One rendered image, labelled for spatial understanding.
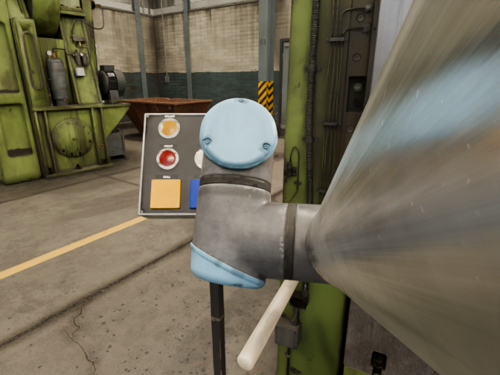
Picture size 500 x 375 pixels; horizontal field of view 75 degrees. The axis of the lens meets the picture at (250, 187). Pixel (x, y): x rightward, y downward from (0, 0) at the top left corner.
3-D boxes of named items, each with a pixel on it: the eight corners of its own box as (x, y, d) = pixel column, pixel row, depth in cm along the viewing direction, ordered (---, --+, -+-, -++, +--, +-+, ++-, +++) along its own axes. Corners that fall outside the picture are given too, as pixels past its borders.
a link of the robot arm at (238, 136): (190, 169, 36) (201, 85, 38) (205, 190, 48) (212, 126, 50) (276, 175, 36) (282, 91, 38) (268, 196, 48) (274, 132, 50)
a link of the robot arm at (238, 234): (281, 295, 33) (289, 176, 36) (173, 283, 35) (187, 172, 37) (285, 287, 42) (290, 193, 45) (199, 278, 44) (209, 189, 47)
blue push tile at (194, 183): (219, 207, 83) (219, 178, 84) (189, 207, 83) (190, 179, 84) (219, 208, 84) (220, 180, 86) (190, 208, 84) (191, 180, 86)
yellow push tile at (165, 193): (179, 208, 83) (180, 178, 84) (149, 208, 82) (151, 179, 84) (180, 208, 84) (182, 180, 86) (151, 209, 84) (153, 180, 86)
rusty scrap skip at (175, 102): (175, 146, 661) (172, 103, 634) (119, 137, 762) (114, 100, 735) (214, 138, 755) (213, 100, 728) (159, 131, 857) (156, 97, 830)
